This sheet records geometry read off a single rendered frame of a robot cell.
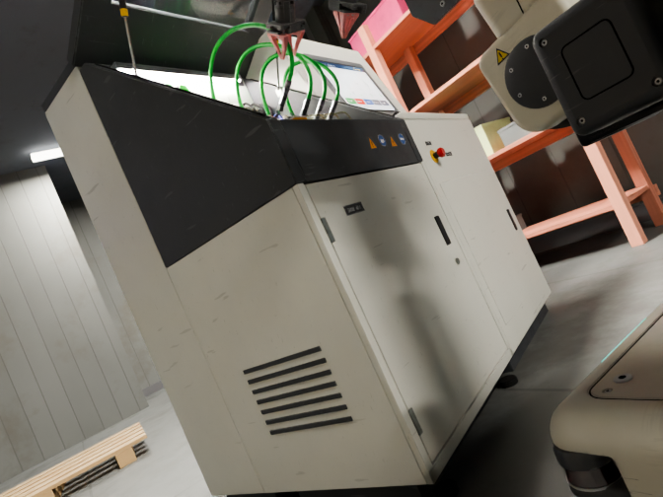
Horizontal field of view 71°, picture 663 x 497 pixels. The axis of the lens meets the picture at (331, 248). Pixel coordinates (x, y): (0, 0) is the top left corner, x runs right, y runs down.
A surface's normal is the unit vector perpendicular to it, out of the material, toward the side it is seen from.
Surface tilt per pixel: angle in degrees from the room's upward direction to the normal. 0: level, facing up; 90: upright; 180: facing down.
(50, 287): 90
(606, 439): 62
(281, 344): 90
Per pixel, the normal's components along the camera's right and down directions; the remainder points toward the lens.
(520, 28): -0.78, 0.33
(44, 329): 0.48, -0.25
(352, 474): -0.56, 0.22
